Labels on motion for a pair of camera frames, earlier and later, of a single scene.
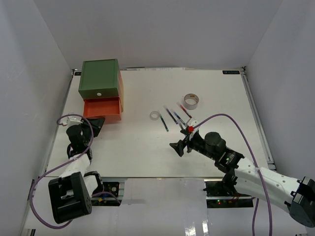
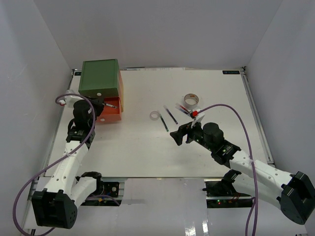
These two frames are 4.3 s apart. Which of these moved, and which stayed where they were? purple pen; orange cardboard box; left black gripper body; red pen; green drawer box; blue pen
Moved: blue pen; left black gripper body
Stayed: orange cardboard box; green drawer box; purple pen; red pen
